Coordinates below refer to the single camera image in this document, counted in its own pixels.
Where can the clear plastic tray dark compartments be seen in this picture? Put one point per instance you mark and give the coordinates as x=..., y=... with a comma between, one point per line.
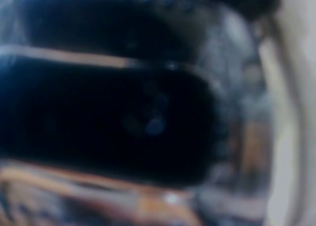
x=138, y=117

